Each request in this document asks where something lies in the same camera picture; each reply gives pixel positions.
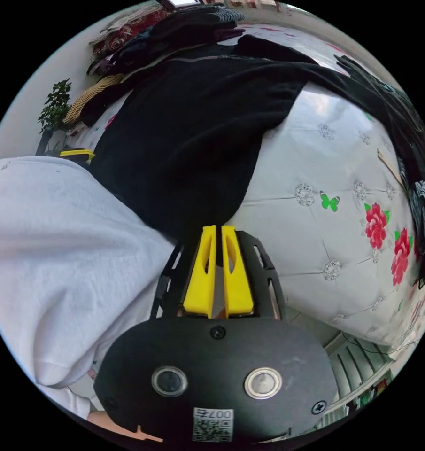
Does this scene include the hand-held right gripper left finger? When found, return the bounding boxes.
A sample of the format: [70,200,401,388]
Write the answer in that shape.
[183,225,217,317]

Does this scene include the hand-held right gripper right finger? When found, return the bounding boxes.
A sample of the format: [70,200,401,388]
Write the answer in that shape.
[221,225,255,317]

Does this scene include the black long sleeve shirt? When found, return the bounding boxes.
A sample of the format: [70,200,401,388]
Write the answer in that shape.
[80,34,410,244]

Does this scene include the person's right hand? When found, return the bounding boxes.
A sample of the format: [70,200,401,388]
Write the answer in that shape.
[86,410,163,443]

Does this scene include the green potted plant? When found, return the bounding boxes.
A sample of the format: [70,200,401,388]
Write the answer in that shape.
[34,78,73,157]

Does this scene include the woven straw basket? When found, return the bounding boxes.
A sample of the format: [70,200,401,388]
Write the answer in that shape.
[62,73,125,124]

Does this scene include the person's body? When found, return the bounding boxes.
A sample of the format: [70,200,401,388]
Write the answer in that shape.
[0,156,178,420]

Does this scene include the bed with floral sheet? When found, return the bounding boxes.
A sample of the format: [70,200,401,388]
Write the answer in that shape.
[62,14,425,348]

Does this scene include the pile of clothes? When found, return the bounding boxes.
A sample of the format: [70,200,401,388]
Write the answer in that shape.
[333,54,425,282]
[86,2,247,77]

